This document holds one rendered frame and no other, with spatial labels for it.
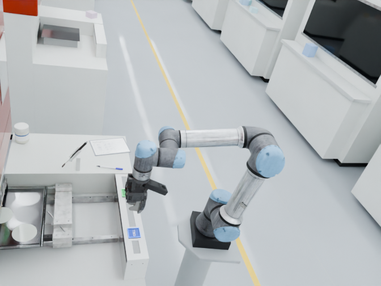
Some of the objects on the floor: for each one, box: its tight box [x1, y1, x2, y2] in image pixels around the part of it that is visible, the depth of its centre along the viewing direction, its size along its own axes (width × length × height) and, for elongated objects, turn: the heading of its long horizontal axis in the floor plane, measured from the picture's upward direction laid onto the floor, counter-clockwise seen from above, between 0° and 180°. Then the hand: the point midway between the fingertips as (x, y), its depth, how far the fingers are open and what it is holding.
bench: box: [265, 0, 381, 167], centre depth 453 cm, size 108×180×200 cm, turn 178°
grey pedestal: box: [174, 212, 240, 286], centre depth 215 cm, size 51×44×82 cm
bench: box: [220, 0, 310, 83], centre depth 622 cm, size 108×180×200 cm, turn 178°
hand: (139, 210), depth 155 cm, fingers closed
